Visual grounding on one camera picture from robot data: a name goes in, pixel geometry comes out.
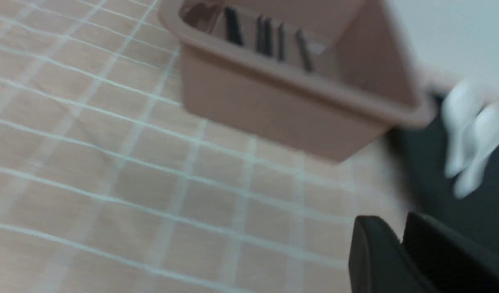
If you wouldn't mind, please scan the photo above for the dark grey tray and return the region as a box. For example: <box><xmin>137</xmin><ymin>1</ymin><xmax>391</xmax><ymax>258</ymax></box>
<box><xmin>386</xmin><ymin>94</ymin><xmax>499</xmax><ymax>261</ymax></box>

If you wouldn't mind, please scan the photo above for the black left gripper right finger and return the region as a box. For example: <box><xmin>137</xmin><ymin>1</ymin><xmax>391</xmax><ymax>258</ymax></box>
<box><xmin>402</xmin><ymin>212</ymin><xmax>499</xmax><ymax>293</ymax></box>

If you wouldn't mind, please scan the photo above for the pink plastic bin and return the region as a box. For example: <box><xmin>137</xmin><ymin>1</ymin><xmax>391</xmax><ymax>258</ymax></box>
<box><xmin>158</xmin><ymin>0</ymin><xmax>436</xmax><ymax>162</ymax></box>

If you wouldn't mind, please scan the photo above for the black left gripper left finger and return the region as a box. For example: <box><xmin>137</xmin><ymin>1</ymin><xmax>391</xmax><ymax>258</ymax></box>
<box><xmin>348</xmin><ymin>216</ymin><xmax>437</xmax><ymax>293</ymax></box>

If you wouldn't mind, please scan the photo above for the white spoon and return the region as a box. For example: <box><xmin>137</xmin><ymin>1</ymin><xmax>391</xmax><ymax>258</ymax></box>
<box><xmin>454</xmin><ymin>103</ymin><xmax>499</xmax><ymax>199</ymax></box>
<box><xmin>441</xmin><ymin>80</ymin><xmax>485</xmax><ymax>178</ymax></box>

